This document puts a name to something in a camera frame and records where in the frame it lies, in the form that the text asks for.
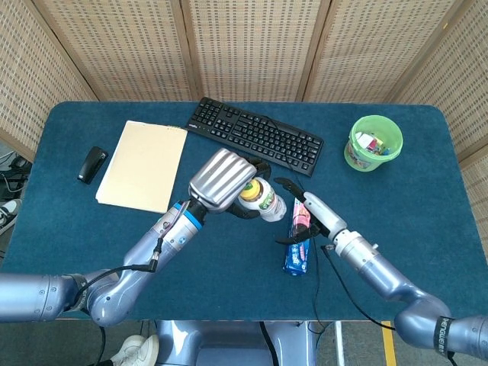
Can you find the white packet in bucket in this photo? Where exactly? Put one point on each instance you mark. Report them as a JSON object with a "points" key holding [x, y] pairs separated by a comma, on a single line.
{"points": [[363, 138]]}

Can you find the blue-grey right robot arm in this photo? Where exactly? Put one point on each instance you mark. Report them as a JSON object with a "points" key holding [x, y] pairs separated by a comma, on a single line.
{"points": [[389, 280]]}

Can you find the black stapler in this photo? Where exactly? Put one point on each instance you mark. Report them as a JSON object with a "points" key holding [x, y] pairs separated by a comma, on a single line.
{"points": [[91, 165]]}

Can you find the black computer keyboard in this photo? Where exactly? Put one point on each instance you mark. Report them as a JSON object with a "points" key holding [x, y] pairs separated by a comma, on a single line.
{"points": [[255, 135]]}

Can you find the blue pink cookie package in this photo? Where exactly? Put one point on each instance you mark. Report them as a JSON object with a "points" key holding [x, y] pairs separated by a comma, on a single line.
{"points": [[295, 261]]}

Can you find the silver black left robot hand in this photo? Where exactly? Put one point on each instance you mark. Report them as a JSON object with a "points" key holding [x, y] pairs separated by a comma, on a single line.
{"points": [[221, 179]]}

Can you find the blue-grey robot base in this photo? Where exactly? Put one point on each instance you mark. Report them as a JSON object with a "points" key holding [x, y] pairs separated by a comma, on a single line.
{"points": [[228, 343]]}

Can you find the green plastic bucket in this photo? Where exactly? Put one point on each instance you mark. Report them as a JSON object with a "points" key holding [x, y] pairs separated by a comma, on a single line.
{"points": [[360, 158]]}

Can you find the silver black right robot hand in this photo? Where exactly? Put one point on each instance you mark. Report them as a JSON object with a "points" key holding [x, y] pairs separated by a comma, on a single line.
{"points": [[324, 215]]}

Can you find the white table leg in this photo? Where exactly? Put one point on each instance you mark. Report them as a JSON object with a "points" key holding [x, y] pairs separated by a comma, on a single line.
{"points": [[339, 343]]}

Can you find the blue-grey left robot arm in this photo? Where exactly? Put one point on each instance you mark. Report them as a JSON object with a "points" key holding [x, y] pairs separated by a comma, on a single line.
{"points": [[126, 278]]}

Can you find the woven bamboo screen panel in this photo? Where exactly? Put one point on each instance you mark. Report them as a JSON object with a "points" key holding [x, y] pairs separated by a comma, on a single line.
{"points": [[457, 76], [126, 49], [251, 49], [30, 76], [476, 183], [373, 49]]}

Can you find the dark blue table cloth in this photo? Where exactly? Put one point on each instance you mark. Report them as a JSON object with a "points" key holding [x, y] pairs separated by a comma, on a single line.
{"points": [[228, 286]]}

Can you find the colourful small toy pieces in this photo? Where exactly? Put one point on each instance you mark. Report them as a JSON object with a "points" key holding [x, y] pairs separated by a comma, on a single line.
{"points": [[377, 146]]}

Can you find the white bottle with yellow cap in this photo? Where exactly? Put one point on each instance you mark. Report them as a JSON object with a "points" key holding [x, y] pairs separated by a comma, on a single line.
{"points": [[268, 206]]}

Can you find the manila paper folder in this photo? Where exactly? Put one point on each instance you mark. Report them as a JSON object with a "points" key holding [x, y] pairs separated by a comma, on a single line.
{"points": [[143, 167]]}

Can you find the grey white sneaker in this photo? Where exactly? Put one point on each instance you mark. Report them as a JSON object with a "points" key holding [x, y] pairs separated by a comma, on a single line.
{"points": [[7, 213]]}

